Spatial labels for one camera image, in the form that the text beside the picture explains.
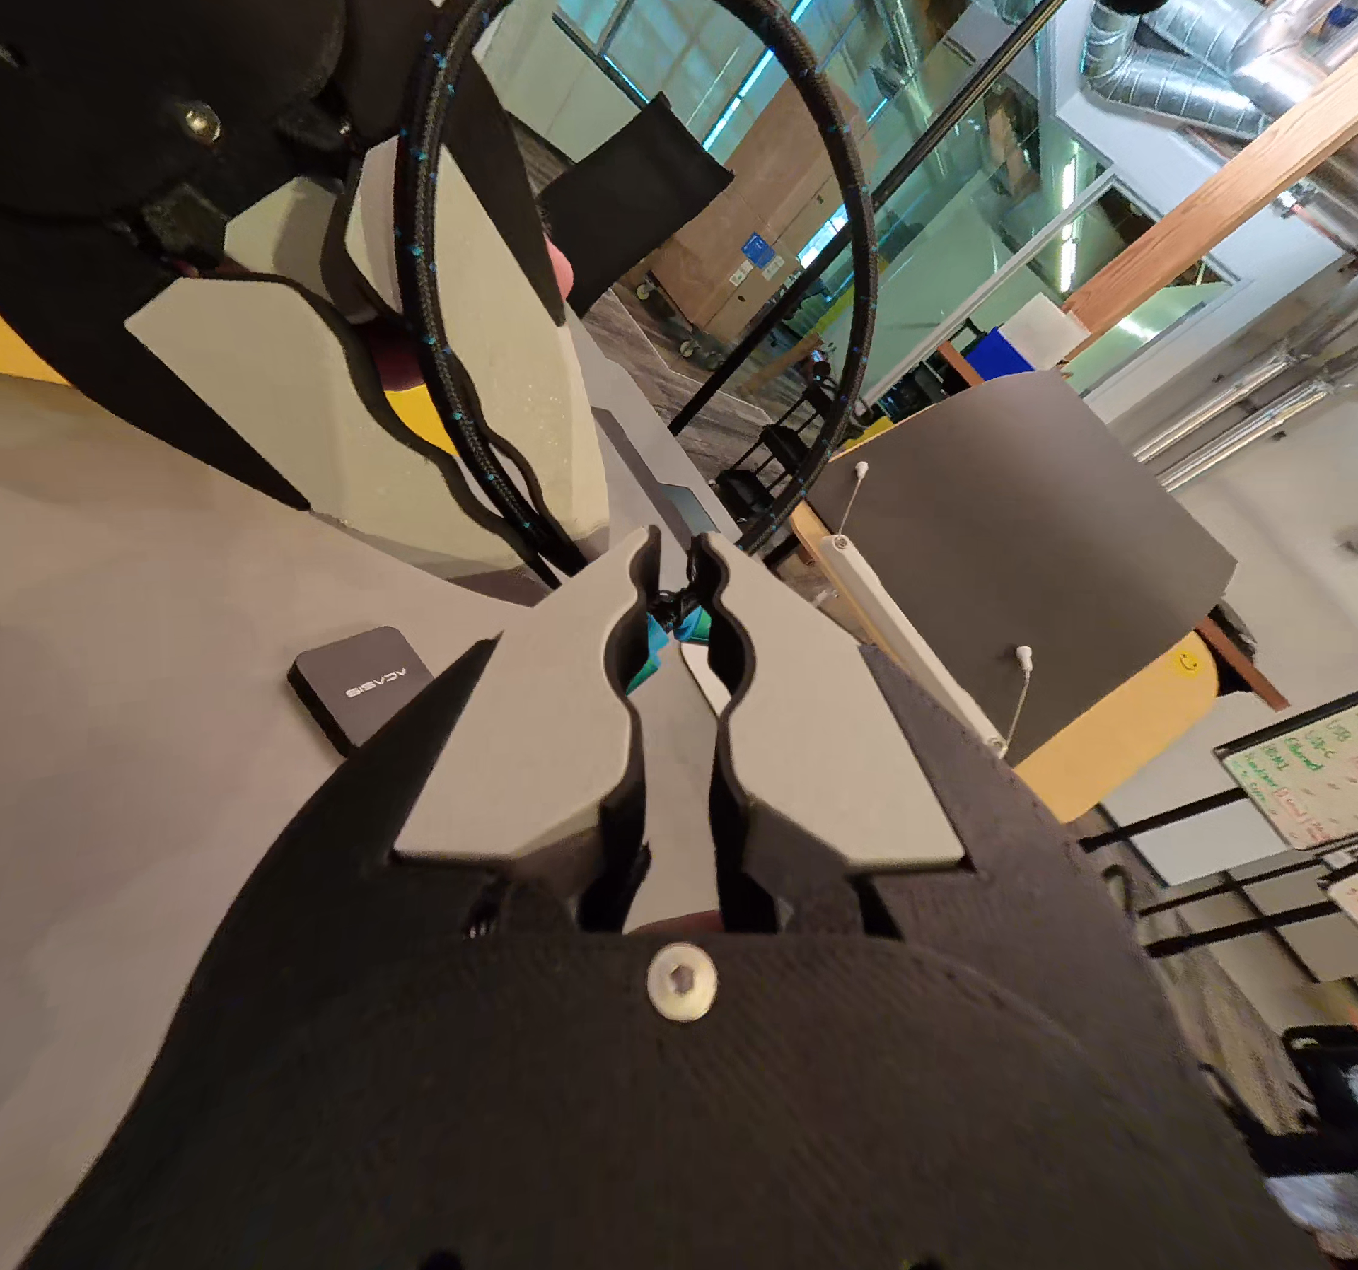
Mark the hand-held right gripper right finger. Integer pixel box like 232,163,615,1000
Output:
687,534,958,926

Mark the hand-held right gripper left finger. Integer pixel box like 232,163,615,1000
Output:
396,526,668,926

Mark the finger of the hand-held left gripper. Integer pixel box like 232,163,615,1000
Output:
123,177,551,590
355,123,615,574

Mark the black port adapter box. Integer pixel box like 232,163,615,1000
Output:
284,630,439,758

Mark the braided black hdmi cable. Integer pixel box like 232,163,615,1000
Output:
403,0,888,659

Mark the black office chair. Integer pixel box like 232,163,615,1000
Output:
555,95,734,317

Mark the black tilted board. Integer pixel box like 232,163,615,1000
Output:
818,367,1239,763

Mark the whiteboard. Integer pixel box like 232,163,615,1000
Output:
1224,698,1358,848

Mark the wooden beam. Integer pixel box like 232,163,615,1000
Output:
1064,61,1358,343

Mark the silver ceiling duct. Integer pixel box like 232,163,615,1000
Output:
1085,0,1358,128

